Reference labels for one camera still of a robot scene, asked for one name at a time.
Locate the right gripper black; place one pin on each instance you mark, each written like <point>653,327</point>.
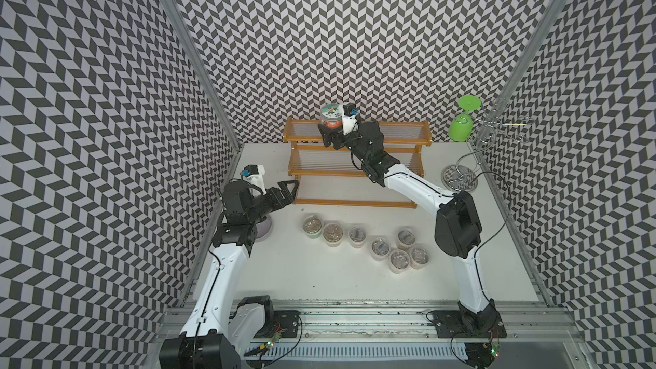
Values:
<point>328,136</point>

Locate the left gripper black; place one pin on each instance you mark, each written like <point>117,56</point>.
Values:
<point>287,197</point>

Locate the tall seed jar orange label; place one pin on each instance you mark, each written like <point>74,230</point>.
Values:
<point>331,116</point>

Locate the green label seed cup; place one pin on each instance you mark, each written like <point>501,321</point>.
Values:
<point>312,226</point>

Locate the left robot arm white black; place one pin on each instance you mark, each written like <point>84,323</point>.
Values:
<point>211,338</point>

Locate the wooden two-tier shelf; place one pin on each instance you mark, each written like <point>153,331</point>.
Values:
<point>309,157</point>

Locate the seed cup red label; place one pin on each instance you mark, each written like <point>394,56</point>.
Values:
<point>357,236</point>

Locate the seed cup centre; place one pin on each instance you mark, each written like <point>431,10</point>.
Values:
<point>380,248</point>

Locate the seed cup back right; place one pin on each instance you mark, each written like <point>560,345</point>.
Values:
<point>405,239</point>

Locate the seed cup front middle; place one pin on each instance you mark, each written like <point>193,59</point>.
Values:
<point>399,261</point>

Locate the seed cup front right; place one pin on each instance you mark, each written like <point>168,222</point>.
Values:
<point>419,256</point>

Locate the lilac bowl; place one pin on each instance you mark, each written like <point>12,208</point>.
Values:
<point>263,228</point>

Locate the green plastic wine glass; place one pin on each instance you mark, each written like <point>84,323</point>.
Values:
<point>462,125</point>

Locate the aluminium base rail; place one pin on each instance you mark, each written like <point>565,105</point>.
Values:
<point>528,335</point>

